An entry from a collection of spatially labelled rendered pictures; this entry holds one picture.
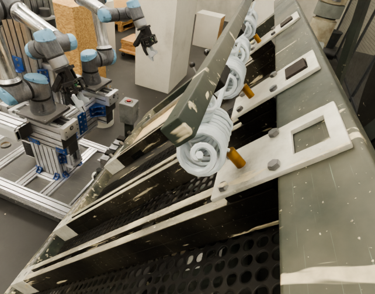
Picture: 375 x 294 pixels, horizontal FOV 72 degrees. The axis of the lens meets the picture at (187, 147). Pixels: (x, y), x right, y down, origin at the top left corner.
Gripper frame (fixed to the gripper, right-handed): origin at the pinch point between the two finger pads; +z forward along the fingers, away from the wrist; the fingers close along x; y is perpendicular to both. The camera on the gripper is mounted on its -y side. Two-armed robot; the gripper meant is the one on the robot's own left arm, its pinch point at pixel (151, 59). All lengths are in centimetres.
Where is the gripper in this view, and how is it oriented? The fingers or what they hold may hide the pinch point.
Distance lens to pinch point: 180.4
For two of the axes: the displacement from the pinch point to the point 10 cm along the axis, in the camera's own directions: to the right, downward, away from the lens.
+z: 3.2, 8.3, 4.6
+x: 3.5, -5.6, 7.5
